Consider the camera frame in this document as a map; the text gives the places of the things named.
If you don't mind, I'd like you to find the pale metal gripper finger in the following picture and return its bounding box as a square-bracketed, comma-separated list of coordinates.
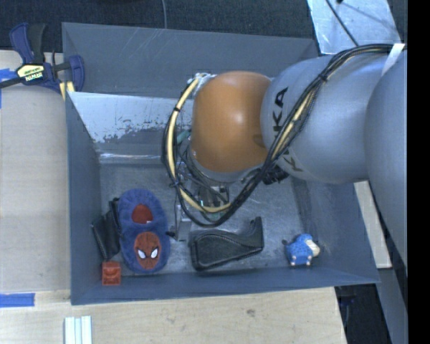
[181, 217, 194, 242]
[174, 201, 184, 242]

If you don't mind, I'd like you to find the blue slipper with red mask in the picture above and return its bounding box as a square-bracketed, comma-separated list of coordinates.
[117, 188, 172, 275]

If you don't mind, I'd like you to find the black fabric pouch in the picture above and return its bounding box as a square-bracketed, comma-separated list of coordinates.
[90, 198, 123, 262]

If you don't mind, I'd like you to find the red-orange small cube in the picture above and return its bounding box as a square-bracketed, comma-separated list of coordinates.
[101, 260, 123, 287]

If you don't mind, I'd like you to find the blue toy animal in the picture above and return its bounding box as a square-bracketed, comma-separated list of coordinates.
[282, 232, 322, 268]

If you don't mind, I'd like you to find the pale wood flat board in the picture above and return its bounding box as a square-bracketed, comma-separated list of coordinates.
[0, 84, 72, 295]

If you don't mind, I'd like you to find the grey metal bin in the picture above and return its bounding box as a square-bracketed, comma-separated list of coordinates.
[61, 21, 381, 306]

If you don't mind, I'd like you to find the black cylinder on white bracket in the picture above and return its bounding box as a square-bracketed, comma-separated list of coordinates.
[262, 164, 290, 186]

